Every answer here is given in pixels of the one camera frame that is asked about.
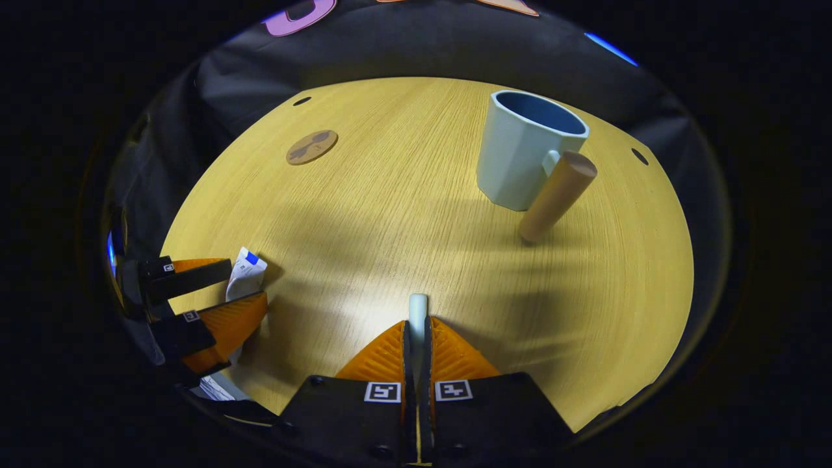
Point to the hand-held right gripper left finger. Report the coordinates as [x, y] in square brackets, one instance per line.
[351, 409]

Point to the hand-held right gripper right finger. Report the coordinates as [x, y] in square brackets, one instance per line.
[494, 416]

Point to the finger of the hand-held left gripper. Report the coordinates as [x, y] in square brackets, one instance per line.
[195, 335]
[188, 279]

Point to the round wooden coaster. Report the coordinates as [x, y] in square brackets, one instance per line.
[312, 147]

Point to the pale green toothbrush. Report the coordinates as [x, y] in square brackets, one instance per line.
[418, 312]

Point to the white toothpaste tube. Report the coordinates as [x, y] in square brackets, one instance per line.
[246, 276]

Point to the wooden desktop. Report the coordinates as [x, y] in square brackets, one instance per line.
[403, 227]

